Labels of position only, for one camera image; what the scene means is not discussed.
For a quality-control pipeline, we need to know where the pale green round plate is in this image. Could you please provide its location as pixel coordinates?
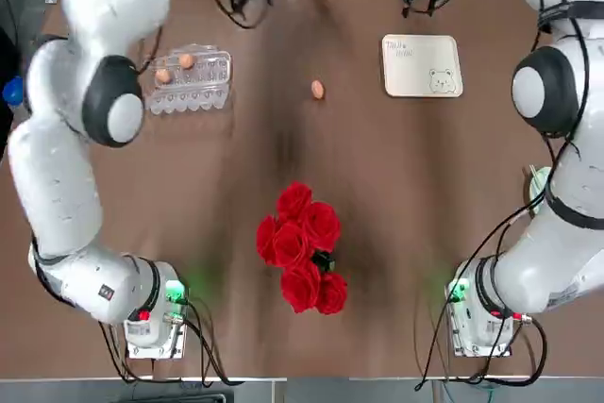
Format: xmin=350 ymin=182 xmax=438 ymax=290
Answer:
xmin=527 ymin=165 xmax=554 ymax=220

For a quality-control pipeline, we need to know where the red rose bouquet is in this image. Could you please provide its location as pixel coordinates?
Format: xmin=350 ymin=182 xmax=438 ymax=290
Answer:
xmin=256 ymin=180 xmax=349 ymax=315

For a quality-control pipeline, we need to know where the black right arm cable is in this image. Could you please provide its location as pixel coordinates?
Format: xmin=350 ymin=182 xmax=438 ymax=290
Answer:
xmin=414 ymin=0 xmax=596 ymax=378

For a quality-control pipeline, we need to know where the blue round object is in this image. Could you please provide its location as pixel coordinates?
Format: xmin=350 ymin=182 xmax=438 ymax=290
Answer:
xmin=1 ymin=76 xmax=25 ymax=107

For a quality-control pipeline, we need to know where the cream-white bear print tray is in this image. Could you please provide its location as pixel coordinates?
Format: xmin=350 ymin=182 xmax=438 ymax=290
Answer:
xmin=380 ymin=33 xmax=465 ymax=99

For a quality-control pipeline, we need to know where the clear plastic egg carton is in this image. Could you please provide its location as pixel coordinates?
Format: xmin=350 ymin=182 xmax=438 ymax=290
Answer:
xmin=143 ymin=42 xmax=235 ymax=117

